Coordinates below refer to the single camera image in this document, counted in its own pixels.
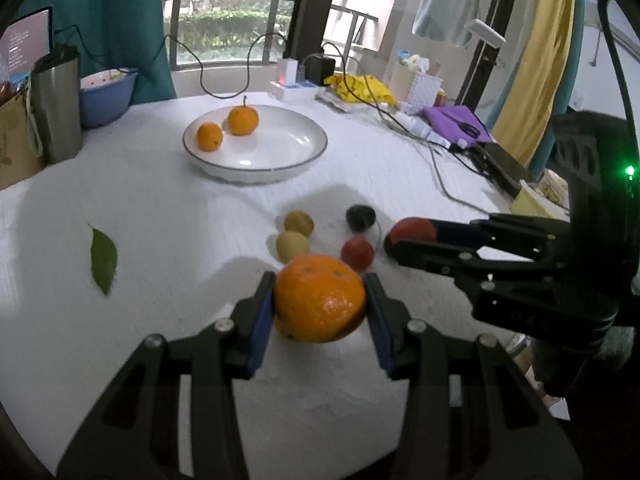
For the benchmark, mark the small orange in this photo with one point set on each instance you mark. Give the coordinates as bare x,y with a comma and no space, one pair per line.
209,137

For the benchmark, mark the small red jar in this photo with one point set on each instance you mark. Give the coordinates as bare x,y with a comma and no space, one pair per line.
440,98

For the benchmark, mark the yellow curtain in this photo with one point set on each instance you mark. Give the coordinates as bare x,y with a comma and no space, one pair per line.
545,60

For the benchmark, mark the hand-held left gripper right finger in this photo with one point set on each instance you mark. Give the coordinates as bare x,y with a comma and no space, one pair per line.
378,321

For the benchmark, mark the white desk lamp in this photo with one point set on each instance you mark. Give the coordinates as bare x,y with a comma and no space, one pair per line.
485,32

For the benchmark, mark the yellow tissue pack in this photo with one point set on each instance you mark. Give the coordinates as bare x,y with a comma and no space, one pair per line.
535,202

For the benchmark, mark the black window frame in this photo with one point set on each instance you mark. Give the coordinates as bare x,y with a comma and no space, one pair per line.
312,10

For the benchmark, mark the yellow plastic bag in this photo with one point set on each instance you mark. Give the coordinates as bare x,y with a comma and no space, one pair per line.
362,89

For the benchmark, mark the green leaf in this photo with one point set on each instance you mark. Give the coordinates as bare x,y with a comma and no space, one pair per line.
103,260

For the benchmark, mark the cardboard box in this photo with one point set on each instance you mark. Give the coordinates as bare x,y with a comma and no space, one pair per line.
12,145

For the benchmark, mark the black scissors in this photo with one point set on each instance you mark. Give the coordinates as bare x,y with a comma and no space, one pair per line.
467,129

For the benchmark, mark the white charger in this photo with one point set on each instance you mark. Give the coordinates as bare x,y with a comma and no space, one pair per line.
288,71

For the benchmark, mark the black flat device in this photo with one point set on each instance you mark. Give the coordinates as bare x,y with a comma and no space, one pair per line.
502,162

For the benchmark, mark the blue bowl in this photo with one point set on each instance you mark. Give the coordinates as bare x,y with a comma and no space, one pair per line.
105,102

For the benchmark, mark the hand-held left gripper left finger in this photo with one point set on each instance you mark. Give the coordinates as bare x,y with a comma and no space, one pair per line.
260,321

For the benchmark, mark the dark plum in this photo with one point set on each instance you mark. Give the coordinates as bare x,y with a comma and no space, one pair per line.
361,216

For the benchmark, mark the tablet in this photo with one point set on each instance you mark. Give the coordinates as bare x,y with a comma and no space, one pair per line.
25,45

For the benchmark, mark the light blue towel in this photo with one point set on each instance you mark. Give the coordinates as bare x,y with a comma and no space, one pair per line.
445,5

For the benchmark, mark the purple cloth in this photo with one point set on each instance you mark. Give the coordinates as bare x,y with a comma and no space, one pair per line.
450,116

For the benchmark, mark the white plate with dark rim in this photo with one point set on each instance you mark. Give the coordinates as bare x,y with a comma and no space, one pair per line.
280,145

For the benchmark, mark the white plastic packet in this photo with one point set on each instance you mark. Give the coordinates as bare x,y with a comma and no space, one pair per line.
417,126

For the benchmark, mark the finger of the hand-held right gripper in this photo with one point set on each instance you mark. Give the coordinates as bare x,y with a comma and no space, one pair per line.
425,257
452,233

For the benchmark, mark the red plum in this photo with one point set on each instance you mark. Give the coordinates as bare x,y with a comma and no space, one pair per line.
357,253
412,231

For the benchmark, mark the white woven basket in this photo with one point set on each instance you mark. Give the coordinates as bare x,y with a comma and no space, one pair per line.
415,90

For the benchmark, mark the kiwi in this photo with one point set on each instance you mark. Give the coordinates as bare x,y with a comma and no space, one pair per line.
291,246
299,222

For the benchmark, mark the orange with stem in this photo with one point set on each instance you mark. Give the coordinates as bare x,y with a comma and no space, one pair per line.
243,120

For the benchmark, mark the teal curtain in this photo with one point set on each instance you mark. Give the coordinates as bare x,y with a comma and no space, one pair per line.
575,60
115,20

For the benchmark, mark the black power adapter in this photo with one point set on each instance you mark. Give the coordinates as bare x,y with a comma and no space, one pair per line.
320,69

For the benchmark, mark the white power strip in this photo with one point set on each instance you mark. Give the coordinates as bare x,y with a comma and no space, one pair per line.
295,92

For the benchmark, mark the large orange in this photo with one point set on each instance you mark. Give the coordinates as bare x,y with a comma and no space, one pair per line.
320,297

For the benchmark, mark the stainless steel tumbler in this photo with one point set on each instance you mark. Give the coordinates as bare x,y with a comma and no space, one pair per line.
55,110

